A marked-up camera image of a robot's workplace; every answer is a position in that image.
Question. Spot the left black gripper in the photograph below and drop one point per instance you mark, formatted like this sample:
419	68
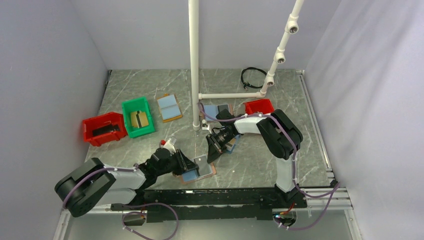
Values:
184	163

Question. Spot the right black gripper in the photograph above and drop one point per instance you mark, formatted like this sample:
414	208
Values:
214	150

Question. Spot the brown blue card holder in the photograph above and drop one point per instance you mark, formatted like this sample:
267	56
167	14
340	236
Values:
191	176

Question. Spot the grey credit card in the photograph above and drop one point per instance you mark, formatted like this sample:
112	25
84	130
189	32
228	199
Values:
204	168

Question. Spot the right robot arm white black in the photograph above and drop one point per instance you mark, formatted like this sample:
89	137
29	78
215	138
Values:
282	138

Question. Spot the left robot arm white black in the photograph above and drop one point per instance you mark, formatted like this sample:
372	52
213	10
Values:
95	183

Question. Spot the card holder with gold card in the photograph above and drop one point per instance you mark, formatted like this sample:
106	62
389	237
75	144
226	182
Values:
230	146

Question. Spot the card holder with black card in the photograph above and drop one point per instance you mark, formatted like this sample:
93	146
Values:
213	110

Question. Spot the open empty blue card holder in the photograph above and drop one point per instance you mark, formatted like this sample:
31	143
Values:
169	108

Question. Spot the gold cards in green bin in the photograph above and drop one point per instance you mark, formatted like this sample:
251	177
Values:
139	119

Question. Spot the black cards in left bin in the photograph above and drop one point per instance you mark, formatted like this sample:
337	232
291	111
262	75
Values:
106	129

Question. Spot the right red plastic bin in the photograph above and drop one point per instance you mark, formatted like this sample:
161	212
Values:
263	106

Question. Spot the red plastic bin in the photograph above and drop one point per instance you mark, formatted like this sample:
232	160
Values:
263	106
89	124

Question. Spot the green plastic bin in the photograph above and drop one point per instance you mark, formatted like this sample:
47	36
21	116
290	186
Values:
136	104

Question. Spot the left red plastic bin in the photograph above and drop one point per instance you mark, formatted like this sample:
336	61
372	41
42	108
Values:
89	124

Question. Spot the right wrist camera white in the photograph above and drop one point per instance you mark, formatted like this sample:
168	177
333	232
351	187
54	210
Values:
205	126

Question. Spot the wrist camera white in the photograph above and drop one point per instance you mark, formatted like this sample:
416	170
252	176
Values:
205	126
169	144

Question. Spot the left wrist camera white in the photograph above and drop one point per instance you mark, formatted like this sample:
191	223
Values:
169	144

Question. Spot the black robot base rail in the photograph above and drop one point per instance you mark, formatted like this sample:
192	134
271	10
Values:
259	203

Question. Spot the white pvc pipe frame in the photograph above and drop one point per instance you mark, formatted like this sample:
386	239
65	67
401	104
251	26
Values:
291	28

